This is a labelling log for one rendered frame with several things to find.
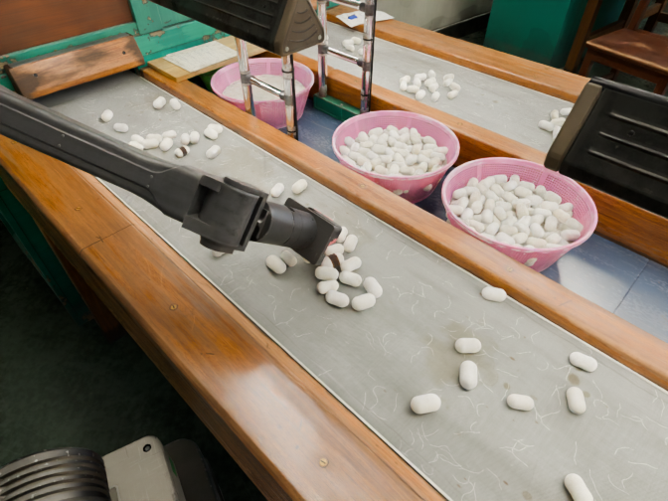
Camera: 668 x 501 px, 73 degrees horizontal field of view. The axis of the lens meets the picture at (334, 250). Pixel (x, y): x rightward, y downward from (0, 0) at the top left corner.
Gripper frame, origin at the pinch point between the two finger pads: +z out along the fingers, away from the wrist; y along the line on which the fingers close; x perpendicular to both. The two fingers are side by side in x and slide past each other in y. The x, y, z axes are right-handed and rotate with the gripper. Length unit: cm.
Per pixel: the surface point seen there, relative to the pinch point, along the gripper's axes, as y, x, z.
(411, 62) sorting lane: 38, -45, 55
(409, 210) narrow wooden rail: -5.1, -9.6, 9.9
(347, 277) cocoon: -7.8, 3.3, -3.6
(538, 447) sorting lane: -40.7, 6.2, -4.6
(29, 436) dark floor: 60, 97, 5
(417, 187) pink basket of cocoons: 0.3, -13.9, 19.7
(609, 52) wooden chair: 20, -112, 174
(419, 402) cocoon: -27.9, 8.7, -10.5
